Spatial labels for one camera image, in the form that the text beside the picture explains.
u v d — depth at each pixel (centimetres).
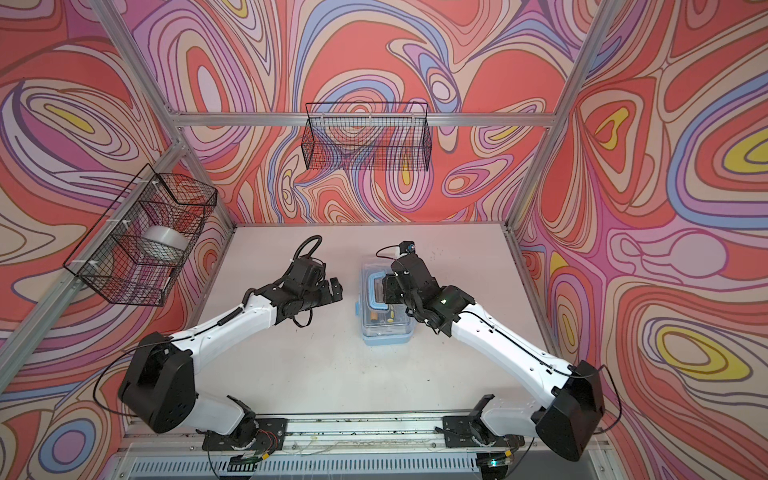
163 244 70
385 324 84
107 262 67
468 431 74
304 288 66
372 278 89
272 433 72
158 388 42
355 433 75
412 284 55
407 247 66
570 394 39
